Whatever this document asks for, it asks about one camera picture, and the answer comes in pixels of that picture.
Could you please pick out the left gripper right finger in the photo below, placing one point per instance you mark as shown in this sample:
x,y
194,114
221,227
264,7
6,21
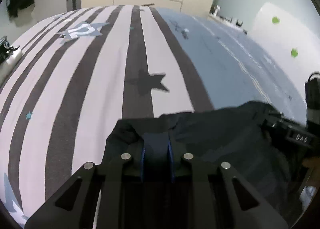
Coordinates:
x,y
205,195

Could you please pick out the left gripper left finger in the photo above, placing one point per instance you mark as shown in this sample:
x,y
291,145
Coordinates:
x,y
90,197

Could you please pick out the black adidas sweatpants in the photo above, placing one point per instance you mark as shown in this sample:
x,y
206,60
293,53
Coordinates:
x,y
273,166

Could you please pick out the person right hand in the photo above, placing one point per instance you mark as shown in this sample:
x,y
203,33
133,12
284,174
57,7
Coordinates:
x,y
313,164

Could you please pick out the white pillow green dots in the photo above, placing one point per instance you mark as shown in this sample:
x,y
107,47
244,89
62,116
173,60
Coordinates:
x,y
292,45

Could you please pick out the striped star bed sheet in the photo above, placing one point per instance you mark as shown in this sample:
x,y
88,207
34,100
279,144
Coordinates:
x,y
82,71

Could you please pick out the bedside shelf with items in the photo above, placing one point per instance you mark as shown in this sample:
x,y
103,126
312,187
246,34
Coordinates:
x,y
230,22

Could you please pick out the grey panel by door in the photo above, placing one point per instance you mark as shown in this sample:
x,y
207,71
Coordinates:
x,y
72,5

